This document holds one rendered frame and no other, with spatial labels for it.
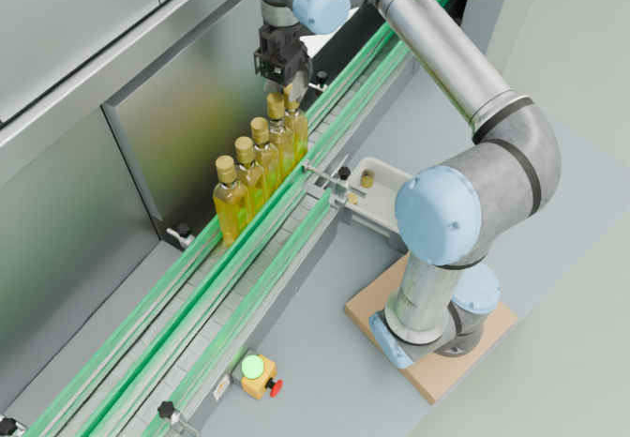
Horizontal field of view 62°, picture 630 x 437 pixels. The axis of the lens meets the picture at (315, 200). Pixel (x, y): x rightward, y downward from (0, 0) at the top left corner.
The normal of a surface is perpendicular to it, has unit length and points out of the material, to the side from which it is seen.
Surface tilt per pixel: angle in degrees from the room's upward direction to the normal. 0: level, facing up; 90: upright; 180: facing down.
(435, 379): 0
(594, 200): 0
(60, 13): 90
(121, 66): 90
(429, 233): 83
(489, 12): 90
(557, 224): 0
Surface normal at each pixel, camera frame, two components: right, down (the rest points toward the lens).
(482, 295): 0.12, -0.61
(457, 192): 0.04, -0.46
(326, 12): 0.51, 0.71
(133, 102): 0.85, 0.44
